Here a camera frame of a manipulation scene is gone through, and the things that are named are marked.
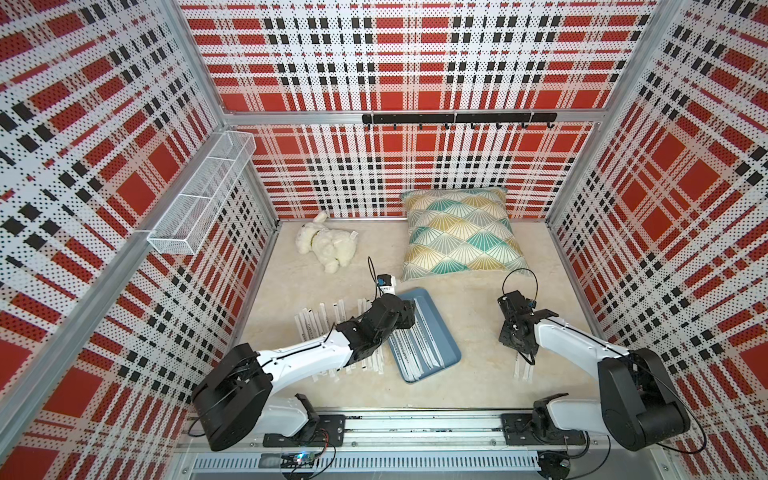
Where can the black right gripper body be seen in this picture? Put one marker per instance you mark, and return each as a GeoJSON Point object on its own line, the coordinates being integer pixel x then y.
{"type": "Point", "coordinates": [507, 336]}

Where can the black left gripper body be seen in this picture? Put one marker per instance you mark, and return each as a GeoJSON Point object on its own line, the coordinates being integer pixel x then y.
{"type": "Point", "coordinates": [403, 320]}

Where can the blue plastic storage tray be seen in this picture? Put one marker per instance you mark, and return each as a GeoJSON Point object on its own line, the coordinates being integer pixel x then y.
{"type": "Point", "coordinates": [438, 346]}

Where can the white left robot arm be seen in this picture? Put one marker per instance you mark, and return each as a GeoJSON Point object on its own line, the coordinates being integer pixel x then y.
{"type": "Point", "coordinates": [239, 395]}

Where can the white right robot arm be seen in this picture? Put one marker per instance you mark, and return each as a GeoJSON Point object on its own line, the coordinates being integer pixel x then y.
{"type": "Point", "coordinates": [637, 404]}

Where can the white plush toy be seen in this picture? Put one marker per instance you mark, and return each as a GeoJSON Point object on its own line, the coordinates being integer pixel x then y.
{"type": "Point", "coordinates": [333, 248]}

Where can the geometric fan pattern pillow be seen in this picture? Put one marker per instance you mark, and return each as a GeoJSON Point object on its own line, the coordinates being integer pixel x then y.
{"type": "Point", "coordinates": [459, 230]}

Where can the green circuit board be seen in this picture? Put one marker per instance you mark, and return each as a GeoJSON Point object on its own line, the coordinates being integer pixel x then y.
{"type": "Point", "coordinates": [299, 460]}

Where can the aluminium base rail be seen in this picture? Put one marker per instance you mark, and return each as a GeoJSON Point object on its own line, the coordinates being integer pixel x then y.
{"type": "Point", "coordinates": [423, 443]}

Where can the black wall hook rail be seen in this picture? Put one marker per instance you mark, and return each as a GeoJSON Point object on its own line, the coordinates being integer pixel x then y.
{"type": "Point", "coordinates": [522, 118]}

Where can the white wire mesh basket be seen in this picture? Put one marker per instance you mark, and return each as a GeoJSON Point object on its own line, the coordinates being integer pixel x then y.
{"type": "Point", "coordinates": [186, 223]}

